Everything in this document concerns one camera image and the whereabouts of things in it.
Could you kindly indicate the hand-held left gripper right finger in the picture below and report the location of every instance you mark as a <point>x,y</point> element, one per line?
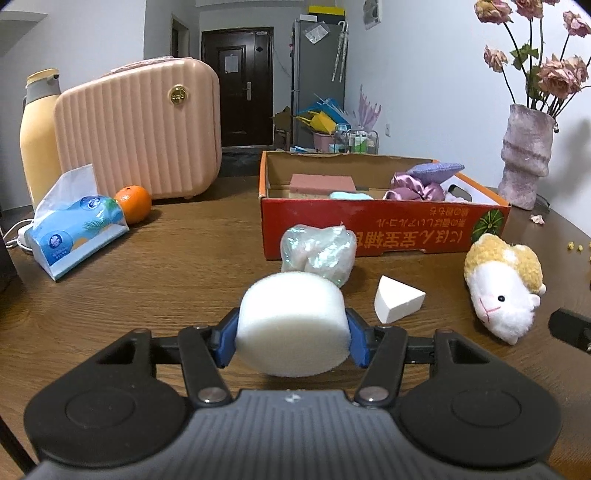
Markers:
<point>358,339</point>

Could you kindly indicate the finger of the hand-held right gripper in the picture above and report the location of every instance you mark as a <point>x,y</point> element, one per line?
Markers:
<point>570,328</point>

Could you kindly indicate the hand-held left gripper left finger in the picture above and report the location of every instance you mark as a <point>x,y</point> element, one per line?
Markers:
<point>226,339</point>

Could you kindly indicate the white round sponge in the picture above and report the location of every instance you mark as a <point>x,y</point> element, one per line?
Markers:
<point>291,318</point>

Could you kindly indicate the orange cardboard box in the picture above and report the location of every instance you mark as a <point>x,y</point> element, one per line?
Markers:
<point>369,230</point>

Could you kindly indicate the white wedge sponge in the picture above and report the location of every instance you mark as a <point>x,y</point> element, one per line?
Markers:
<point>392,302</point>

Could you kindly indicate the hamster plush toy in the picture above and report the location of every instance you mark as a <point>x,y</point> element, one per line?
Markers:
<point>498,295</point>

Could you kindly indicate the iridescent plastic bag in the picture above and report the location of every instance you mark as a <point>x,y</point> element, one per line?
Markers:
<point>318,254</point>

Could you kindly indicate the fallen pink petal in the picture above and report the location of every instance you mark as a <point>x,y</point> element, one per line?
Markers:
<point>538,219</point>

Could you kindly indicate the light blue cloth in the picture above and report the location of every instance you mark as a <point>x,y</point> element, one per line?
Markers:
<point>351,195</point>

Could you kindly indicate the pink rectangular sponge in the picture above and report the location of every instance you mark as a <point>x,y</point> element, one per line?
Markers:
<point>323,182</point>

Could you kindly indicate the purple satin scrunchie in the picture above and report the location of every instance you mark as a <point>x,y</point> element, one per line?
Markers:
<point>408,184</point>

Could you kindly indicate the orange fruit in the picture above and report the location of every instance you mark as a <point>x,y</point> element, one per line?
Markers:
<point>134,204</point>

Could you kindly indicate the blue tissue pack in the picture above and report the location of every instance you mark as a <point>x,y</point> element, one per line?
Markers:
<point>74,235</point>

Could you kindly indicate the purple star cushion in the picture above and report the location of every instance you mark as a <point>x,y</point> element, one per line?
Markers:
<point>434,170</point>

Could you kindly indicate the metal trolley rack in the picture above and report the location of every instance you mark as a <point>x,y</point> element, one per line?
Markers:
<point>358,141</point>

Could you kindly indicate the pink bucket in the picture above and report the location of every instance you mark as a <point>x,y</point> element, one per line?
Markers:
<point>323,141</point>

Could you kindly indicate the open brown cardboard box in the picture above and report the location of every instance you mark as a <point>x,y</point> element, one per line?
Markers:
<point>282,124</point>

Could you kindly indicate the blue yellow plastic items pile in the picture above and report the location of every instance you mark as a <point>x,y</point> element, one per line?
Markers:
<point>321,117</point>

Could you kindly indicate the pink ribbed suitcase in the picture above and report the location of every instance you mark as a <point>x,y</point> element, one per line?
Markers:
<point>138,129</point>

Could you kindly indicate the black device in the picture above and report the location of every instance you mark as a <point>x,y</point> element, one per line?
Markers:
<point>8,270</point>

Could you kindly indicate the dark brown door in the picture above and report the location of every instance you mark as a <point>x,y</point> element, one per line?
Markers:
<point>240,92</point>

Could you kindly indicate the dried pink flower bouquet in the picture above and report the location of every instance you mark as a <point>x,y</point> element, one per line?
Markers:
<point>561,76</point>

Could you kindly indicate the grey refrigerator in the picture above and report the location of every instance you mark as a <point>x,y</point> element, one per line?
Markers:
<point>318,69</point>

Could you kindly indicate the yellow thermos bottle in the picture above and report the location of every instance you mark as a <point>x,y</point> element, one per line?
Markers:
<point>39,138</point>

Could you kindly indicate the folded white umbrella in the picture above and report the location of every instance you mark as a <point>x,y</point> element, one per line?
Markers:
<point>340,50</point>

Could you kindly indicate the clear plastic bag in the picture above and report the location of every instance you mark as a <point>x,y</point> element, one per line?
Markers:
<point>316,33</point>

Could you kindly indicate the yellow black flat box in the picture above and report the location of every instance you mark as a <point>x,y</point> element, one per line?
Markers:
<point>327,11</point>

